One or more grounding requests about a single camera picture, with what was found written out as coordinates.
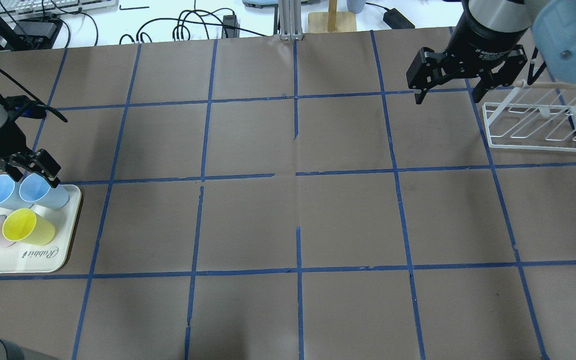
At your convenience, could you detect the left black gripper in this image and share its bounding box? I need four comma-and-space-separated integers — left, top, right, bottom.
0, 122, 62, 189

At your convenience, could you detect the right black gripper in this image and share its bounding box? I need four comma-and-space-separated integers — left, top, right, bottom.
406, 13, 528, 105

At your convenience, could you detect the light blue ikea cup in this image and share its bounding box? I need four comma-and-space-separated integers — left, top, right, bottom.
19, 173, 70, 210

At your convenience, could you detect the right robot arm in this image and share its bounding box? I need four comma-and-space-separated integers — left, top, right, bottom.
406, 0, 576, 105

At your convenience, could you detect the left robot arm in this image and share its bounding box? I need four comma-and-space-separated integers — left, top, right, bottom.
0, 68, 67, 188

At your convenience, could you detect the blue cup on tray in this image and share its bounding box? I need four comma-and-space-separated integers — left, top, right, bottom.
0, 174, 32, 210

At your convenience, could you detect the yellow cup on tray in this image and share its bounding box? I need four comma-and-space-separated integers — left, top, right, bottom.
2, 208, 57, 246

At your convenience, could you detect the blue cup on desk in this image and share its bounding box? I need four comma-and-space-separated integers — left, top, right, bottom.
346, 0, 367, 15

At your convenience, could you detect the cream serving tray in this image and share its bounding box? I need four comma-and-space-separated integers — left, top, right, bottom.
0, 184, 83, 274

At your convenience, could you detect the black power adapter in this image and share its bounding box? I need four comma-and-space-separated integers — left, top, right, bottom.
382, 8, 416, 30

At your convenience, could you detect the black computer keyboard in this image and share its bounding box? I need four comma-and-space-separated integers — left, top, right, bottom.
0, 0, 118, 16

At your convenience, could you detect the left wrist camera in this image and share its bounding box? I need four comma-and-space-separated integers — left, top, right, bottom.
3, 95, 47, 121

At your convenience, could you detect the white wire cup rack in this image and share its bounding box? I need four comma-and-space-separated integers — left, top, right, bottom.
481, 79, 576, 153

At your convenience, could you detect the aluminium frame post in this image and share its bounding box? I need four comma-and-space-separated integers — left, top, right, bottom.
278, 0, 304, 41

